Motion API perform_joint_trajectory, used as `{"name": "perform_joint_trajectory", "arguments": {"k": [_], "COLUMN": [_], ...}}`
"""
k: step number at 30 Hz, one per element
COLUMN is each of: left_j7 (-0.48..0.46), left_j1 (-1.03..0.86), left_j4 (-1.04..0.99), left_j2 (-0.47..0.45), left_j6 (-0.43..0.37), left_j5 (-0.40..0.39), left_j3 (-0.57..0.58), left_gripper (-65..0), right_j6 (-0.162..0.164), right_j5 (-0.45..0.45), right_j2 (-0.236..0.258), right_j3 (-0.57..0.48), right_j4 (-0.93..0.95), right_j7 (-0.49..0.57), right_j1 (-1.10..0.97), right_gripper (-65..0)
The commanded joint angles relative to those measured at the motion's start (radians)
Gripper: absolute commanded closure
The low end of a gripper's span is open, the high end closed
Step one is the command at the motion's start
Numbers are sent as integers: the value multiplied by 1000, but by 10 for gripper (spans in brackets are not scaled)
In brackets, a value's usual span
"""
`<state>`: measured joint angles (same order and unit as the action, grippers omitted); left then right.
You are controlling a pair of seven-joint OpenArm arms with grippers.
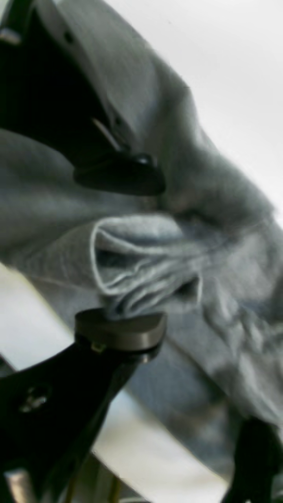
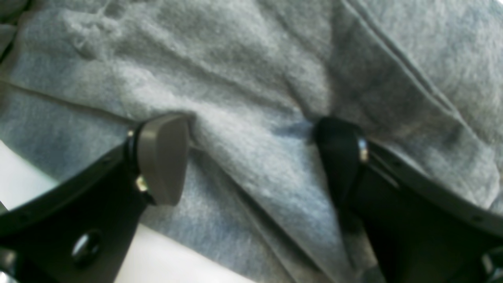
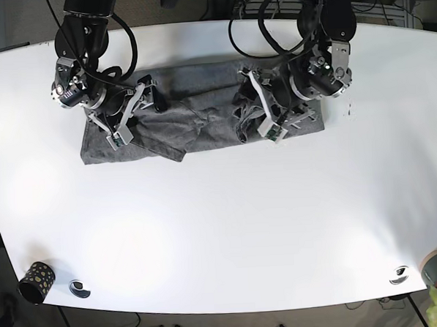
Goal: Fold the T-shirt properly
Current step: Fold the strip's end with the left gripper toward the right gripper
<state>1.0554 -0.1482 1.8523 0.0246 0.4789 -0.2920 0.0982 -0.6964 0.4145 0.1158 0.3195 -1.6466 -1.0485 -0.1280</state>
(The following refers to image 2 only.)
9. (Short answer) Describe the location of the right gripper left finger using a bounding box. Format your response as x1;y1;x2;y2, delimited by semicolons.
0;114;190;283

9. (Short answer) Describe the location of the heather grey T-shirt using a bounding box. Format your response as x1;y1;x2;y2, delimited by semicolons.
1;0;502;283

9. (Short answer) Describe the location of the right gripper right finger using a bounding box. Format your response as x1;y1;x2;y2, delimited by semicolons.
314;118;503;283

